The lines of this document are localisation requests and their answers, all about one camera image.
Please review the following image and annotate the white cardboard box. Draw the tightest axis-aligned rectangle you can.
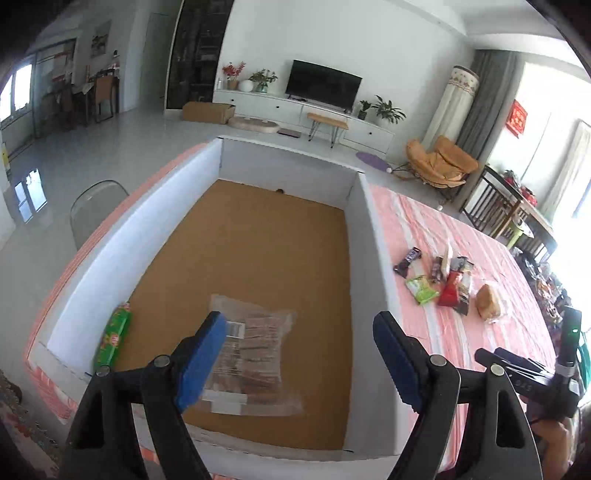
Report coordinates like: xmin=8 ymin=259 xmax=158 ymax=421
xmin=25 ymin=137 xmax=413 ymax=479

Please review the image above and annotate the small wooden bench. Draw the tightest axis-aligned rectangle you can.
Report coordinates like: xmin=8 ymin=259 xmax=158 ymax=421
xmin=307 ymin=113 xmax=349 ymax=148

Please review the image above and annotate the person's right hand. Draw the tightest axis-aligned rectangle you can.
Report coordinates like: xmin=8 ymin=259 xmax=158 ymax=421
xmin=531 ymin=418 xmax=575 ymax=480

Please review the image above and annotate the black Astavt gummy packet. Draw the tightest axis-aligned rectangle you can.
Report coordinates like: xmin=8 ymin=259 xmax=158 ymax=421
xmin=452 ymin=256 xmax=475 ymax=316

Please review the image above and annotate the brown sausage stick packet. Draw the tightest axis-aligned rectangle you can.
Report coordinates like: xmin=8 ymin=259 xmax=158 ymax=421
xmin=429 ymin=256 xmax=443 ymax=284

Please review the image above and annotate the green cracker packet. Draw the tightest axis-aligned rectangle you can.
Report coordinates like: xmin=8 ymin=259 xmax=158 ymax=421
xmin=405 ymin=275 xmax=440 ymax=305

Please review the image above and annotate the green candy roll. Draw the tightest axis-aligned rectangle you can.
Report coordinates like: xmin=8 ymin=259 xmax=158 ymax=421
xmin=92 ymin=303 xmax=132 ymax=372

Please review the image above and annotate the white standing air conditioner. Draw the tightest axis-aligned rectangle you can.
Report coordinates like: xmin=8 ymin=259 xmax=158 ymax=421
xmin=422 ymin=65 xmax=480 ymax=151

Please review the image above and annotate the bread loaf in bag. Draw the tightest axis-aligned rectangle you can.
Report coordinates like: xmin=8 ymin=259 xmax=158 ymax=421
xmin=475 ymin=284 xmax=506 ymax=323

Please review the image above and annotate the red wall hanging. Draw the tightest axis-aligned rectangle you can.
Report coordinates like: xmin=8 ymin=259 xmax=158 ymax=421
xmin=505 ymin=99 xmax=528 ymax=138

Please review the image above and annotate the clear bag of biscuits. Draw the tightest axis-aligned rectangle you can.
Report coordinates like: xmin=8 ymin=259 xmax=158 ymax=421
xmin=195 ymin=294 xmax=303 ymax=417

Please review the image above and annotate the dark chocolate bar wrapper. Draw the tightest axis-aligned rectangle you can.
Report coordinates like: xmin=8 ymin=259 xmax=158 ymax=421
xmin=393 ymin=247 xmax=422 ymax=278

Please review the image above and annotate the orange lounge chair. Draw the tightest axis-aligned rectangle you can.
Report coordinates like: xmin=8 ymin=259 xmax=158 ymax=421
xmin=392 ymin=135 xmax=479 ymax=203

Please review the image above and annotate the green potted plant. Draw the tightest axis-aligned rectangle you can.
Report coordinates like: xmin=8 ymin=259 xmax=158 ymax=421
xmin=372 ymin=95 xmax=407 ymax=125

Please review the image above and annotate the white TV cabinet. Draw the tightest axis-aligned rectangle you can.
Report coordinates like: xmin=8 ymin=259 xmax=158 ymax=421
xmin=213 ymin=90 xmax=394 ymax=154

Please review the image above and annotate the grey curtain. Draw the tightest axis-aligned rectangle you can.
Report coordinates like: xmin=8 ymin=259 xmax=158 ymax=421
xmin=457 ymin=49 xmax=520 ymax=161

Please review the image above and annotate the striped pink tablecloth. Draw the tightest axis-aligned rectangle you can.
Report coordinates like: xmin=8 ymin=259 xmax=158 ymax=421
xmin=22 ymin=142 xmax=558 ymax=480

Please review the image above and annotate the purple floor mat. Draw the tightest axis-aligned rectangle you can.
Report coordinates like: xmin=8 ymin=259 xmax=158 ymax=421
xmin=356 ymin=152 xmax=393 ymax=174

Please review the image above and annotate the black television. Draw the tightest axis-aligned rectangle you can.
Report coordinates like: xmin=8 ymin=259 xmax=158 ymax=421
xmin=286 ymin=60 xmax=362 ymax=111

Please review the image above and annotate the round floor cushion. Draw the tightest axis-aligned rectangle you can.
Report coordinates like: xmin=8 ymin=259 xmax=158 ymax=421
xmin=228 ymin=116 xmax=280 ymax=134

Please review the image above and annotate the cardboard box on floor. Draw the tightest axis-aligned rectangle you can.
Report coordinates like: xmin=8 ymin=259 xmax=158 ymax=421
xmin=181 ymin=101 xmax=235 ymax=125

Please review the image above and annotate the red flower vase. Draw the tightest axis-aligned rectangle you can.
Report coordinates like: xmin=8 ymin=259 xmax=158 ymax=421
xmin=221 ymin=61 xmax=245 ymax=90

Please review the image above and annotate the transparent grey chair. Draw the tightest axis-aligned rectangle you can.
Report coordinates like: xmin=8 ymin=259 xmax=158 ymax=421
xmin=69 ymin=180 xmax=129 ymax=250

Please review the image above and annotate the beige wafer packet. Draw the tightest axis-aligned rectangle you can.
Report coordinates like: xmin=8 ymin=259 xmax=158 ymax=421
xmin=441 ymin=240 xmax=454 ymax=280

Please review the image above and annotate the green plant beside flowers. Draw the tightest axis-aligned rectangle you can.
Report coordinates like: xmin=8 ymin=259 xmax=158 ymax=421
xmin=249 ymin=69 xmax=277 ymax=93

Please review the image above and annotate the red snack packet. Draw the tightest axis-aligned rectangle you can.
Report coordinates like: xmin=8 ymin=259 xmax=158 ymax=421
xmin=438 ymin=271 xmax=463 ymax=308

